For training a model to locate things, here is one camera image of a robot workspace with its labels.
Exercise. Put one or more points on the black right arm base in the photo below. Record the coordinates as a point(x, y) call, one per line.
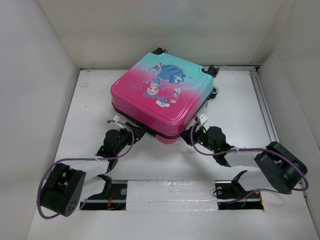
point(230, 195)

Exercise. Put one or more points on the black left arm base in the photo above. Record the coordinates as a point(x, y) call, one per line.
point(113, 197)

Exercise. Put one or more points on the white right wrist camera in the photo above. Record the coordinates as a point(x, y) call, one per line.
point(202, 118)

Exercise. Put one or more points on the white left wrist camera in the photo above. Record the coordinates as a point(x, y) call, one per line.
point(115, 118)

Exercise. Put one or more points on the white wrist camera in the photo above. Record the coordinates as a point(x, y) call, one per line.
point(202, 118)
point(115, 118)

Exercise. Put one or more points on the pink teal kids suitcase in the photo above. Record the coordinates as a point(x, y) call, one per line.
point(163, 93)

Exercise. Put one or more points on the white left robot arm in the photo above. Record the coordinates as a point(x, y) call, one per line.
point(69, 181)

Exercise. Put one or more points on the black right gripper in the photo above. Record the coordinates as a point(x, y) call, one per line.
point(186, 136)

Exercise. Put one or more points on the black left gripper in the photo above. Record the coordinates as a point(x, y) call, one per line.
point(138, 132)

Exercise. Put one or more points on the white foam cover panel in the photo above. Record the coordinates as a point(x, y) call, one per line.
point(171, 196)

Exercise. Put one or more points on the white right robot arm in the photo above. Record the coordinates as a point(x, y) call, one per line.
point(281, 168)

